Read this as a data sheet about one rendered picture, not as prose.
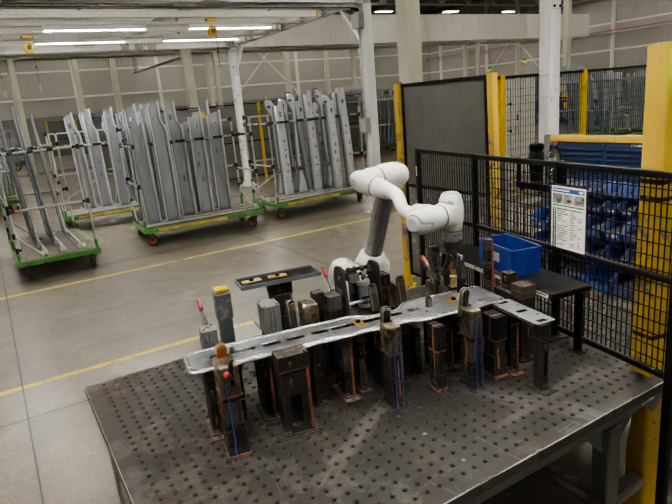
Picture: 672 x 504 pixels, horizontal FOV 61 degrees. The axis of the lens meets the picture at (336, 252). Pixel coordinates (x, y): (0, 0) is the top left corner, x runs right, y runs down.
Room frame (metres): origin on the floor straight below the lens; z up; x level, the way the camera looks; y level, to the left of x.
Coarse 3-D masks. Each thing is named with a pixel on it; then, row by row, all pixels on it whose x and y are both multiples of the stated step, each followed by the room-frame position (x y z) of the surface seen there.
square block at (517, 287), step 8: (512, 288) 2.37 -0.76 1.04; (520, 288) 2.32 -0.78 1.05; (528, 288) 2.32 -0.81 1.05; (512, 296) 2.37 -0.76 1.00; (520, 296) 2.32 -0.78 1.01; (528, 296) 2.32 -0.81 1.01; (528, 304) 2.33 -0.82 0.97; (520, 312) 2.32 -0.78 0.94; (520, 320) 2.32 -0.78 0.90; (520, 328) 2.32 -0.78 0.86; (528, 328) 2.33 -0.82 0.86; (520, 336) 2.32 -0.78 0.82; (528, 336) 2.33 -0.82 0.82; (520, 344) 2.32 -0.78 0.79; (528, 344) 2.33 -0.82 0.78; (520, 352) 2.32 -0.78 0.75; (528, 352) 2.33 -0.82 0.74; (520, 360) 2.32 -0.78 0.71; (528, 360) 2.32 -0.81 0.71
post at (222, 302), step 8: (216, 296) 2.31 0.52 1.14; (224, 296) 2.33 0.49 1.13; (216, 304) 2.31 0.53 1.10; (224, 304) 2.32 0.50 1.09; (216, 312) 2.32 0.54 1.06; (224, 312) 2.32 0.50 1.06; (232, 312) 2.34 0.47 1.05; (224, 320) 2.33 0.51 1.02; (232, 320) 2.34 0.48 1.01; (224, 328) 2.33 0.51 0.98; (232, 328) 2.34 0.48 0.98; (224, 336) 2.32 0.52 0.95; (232, 336) 2.34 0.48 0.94
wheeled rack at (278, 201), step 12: (288, 120) 10.12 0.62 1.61; (300, 120) 10.24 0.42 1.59; (360, 132) 10.53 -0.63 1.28; (252, 180) 10.33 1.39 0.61; (252, 192) 10.33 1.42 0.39; (276, 192) 9.55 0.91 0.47; (312, 192) 10.29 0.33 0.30; (324, 192) 10.15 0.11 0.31; (336, 192) 10.23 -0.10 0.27; (348, 192) 10.30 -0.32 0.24; (264, 204) 9.93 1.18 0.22; (276, 204) 9.54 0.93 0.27; (288, 204) 9.63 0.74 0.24
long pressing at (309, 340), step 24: (480, 288) 2.50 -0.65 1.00; (408, 312) 2.28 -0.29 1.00; (432, 312) 2.26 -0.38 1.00; (456, 312) 2.25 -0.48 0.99; (264, 336) 2.15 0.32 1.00; (288, 336) 2.14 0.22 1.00; (312, 336) 2.12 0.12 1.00; (336, 336) 2.10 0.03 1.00; (192, 360) 1.99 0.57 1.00; (240, 360) 1.96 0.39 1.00
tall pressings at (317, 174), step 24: (288, 96) 10.38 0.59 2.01; (336, 96) 10.67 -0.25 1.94; (312, 120) 10.54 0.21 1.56; (336, 120) 10.81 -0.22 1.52; (288, 144) 10.55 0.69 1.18; (312, 144) 10.46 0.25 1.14; (336, 144) 10.81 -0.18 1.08; (288, 168) 10.14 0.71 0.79; (312, 168) 10.45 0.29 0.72; (336, 168) 10.39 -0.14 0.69; (288, 192) 10.08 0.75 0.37
